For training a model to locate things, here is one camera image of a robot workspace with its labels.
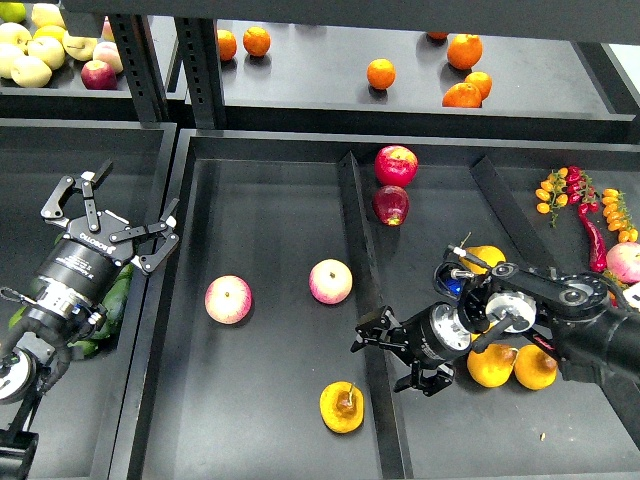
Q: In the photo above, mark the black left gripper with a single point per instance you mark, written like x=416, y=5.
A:
x=82, y=260

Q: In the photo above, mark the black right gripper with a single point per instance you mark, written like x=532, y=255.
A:
x=430, y=339

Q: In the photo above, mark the yellow pear with stem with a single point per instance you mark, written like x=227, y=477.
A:
x=341, y=406

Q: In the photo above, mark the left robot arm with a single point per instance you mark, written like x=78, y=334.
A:
x=67, y=304

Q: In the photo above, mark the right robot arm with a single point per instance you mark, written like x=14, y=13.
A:
x=485, y=304

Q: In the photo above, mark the green avocado right lower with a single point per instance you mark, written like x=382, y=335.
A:
x=115, y=302

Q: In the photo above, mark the yellow pear right lower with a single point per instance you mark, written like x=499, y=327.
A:
x=535, y=369

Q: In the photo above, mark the yellow pear upper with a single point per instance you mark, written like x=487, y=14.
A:
x=490, y=254

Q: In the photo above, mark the dark avocado bottom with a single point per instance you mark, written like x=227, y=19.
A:
x=84, y=349

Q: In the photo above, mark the light green avocado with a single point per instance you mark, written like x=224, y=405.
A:
x=16, y=317

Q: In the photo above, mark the pink apple centre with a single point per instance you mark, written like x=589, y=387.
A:
x=330, y=281

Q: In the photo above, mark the pink apple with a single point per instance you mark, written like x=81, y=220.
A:
x=330, y=281
x=228, y=299

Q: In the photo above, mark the black tray divider left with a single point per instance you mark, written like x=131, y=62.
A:
x=393, y=455

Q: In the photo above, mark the black tray divider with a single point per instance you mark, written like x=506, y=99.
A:
x=515, y=215
x=393, y=455

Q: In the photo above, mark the pink apple left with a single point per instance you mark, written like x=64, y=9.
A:
x=228, y=299

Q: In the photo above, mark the red apple on shelf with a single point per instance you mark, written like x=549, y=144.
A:
x=99, y=75

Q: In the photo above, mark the dark red apple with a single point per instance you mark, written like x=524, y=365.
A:
x=391, y=205

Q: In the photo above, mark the pale peach on shelf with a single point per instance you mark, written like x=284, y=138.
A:
x=108, y=52

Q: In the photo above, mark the yellow apple front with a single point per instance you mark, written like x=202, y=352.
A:
x=30, y=72

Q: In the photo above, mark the yellow apple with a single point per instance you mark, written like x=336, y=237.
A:
x=79, y=48
x=49, y=50
x=15, y=34
x=8, y=54
x=30, y=72

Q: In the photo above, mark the yellow apple right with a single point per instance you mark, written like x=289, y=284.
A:
x=79, y=48

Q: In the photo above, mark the yellow apple middle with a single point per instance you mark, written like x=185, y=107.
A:
x=49, y=50

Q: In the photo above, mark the bright red apple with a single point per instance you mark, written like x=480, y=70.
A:
x=395, y=165

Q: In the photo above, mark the yellow apple far left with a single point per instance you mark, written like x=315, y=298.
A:
x=8, y=54

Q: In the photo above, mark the yellow lemon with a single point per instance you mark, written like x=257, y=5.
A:
x=53, y=31

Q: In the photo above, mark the yellow apple left top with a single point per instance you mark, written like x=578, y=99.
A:
x=15, y=34

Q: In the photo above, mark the orange far left shelf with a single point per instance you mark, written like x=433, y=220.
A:
x=227, y=45

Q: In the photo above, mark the pale apple top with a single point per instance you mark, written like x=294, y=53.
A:
x=47, y=14

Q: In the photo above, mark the orange tomato vine left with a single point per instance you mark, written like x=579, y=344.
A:
x=551, y=195

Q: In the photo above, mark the orange tomato vine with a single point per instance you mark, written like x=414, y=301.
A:
x=551, y=195
x=618, y=216

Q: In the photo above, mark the mixed cherry tomatoes lower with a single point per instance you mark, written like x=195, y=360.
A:
x=616, y=291

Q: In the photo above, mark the red chili pepper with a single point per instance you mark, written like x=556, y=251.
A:
x=597, y=248

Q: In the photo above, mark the black tray divider right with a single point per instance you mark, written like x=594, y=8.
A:
x=515, y=215

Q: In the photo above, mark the green lime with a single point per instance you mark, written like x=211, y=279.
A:
x=12, y=12

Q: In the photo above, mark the white price tag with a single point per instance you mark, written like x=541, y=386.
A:
x=632, y=295

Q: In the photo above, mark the pink peach right edge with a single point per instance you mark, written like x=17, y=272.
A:
x=623, y=262

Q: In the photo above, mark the red cherry tomato bunch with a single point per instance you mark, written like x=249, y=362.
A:
x=581, y=191

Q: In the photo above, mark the orange tomato vine right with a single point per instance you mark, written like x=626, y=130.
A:
x=618, y=216

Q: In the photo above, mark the black shelf post left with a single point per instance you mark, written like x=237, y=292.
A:
x=134, y=41

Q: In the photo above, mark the black shelf post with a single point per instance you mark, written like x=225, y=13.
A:
x=134, y=41
x=198, y=50

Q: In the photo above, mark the black shelf post right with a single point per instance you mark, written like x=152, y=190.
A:
x=198, y=50

